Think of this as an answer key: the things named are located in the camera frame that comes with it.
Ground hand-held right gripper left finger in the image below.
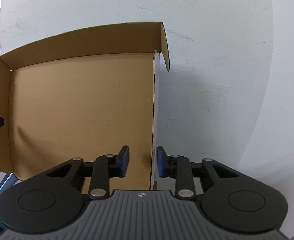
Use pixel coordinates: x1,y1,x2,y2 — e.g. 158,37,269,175
34,145,130,201

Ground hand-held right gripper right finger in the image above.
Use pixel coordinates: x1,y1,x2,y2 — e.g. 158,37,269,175
156,145,253,201

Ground blue cardboard box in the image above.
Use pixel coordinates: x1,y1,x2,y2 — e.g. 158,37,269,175
0,21,171,240

